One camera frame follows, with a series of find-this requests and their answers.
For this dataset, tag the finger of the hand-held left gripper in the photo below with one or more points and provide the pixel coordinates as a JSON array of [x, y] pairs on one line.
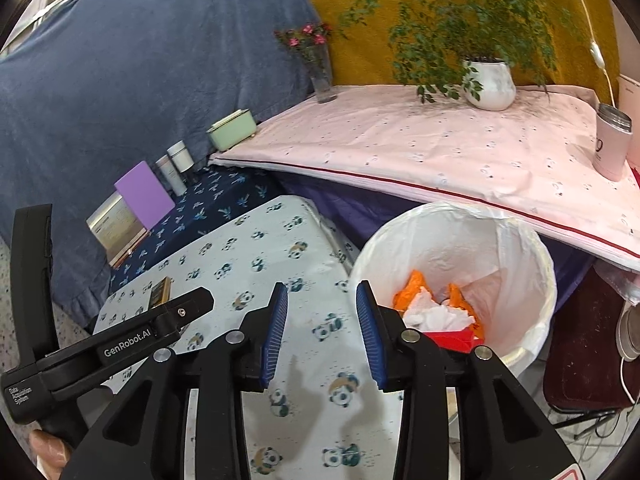
[[187, 307]]

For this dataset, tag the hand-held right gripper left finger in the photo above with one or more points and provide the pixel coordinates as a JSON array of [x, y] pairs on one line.
[[275, 332]]

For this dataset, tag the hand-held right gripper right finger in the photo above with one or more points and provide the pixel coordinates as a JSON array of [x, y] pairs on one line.
[[370, 337]]

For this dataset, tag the small brown box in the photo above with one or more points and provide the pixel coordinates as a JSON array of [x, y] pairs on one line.
[[161, 292]]

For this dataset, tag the orange plastic bag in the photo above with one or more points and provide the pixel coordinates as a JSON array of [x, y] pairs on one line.
[[410, 290]]

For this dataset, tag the white paper tissue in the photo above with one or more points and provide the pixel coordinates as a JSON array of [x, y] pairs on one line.
[[435, 317]]

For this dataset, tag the red packet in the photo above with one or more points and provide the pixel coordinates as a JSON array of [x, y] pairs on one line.
[[455, 340]]

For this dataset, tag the white lined trash bin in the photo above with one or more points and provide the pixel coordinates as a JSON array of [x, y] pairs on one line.
[[450, 240]]

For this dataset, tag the person's left hand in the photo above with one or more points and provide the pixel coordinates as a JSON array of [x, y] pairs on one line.
[[49, 455]]

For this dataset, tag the panda print sheet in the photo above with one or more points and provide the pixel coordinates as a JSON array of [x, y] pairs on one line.
[[300, 435]]

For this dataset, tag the navy dragonfly print cloth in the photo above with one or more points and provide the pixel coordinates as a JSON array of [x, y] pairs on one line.
[[210, 195]]

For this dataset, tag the purple box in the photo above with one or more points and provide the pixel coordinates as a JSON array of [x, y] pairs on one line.
[[145, 195]]

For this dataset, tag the dark purple cloth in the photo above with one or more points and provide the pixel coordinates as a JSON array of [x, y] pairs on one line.
[[350, 210]]

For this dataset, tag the white cylindrical can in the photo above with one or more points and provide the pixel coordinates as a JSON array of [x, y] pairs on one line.
[[170, 177]]

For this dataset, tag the white cosmetic jar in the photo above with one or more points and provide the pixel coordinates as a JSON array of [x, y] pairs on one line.
[[181, 157]]

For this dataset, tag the pale green box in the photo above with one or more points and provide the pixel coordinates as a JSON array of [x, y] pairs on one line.
[[232, 130]]

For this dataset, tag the pink cloth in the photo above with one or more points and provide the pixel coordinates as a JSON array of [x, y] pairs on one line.
[[425, 150]]

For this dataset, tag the dark red stool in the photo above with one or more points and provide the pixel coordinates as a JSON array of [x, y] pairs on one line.
[[580, 350]]

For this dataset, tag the blue-grey cloth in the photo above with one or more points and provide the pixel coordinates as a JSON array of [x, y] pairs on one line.
[[150, 60]]

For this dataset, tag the glass vase with pink flowers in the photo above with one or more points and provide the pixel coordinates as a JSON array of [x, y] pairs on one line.
[[322, 82]]

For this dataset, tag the white round device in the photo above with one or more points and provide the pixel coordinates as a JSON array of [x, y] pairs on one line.
[[630, 332]]

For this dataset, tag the green plant in white pot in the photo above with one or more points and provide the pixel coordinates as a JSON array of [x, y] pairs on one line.
[[487, 85]]

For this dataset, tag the pink thermos cup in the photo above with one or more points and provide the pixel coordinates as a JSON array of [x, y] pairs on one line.
[[611, 145]]

